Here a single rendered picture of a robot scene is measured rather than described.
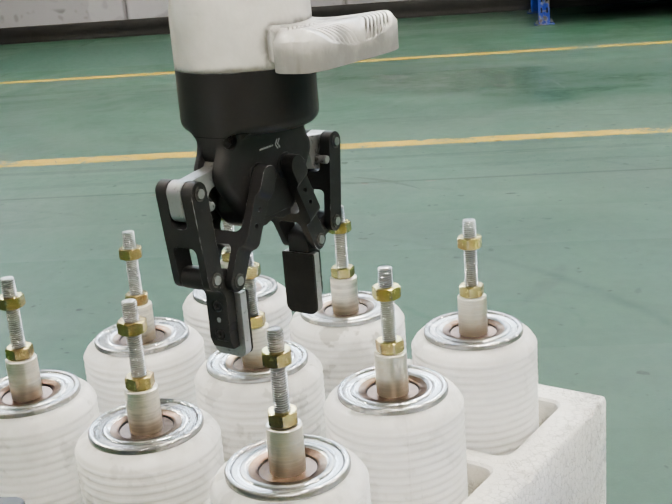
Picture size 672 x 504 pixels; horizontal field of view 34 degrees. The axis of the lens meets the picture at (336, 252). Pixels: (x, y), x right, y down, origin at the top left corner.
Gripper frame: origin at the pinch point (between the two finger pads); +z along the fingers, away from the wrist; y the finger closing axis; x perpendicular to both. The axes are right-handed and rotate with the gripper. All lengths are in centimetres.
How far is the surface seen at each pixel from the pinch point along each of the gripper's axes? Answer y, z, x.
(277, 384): 0.5, 4.4, 0.5
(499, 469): -16.6, 17.1, 6.1
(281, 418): 0.9, 6.3, 0.8
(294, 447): 0.6, 8.2, 1.3
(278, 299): -24.7, 10.4, -18.4
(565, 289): -100, 35, -22
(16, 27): -369, 28, -447
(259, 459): 0.2, 9.9, -1.7
